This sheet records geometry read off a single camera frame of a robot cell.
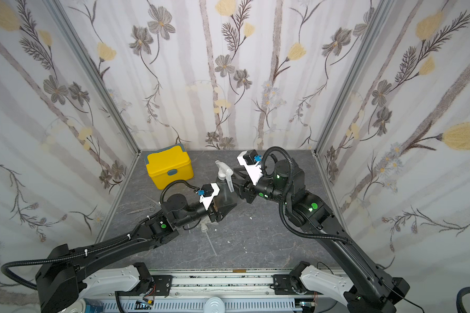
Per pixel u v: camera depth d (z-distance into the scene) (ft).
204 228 2.87
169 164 3.14
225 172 1.70
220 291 2.41
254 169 1.61
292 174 1.30
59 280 1.29
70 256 1.41
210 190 1.85
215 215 2.07
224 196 2.17
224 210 2.12
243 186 1.66
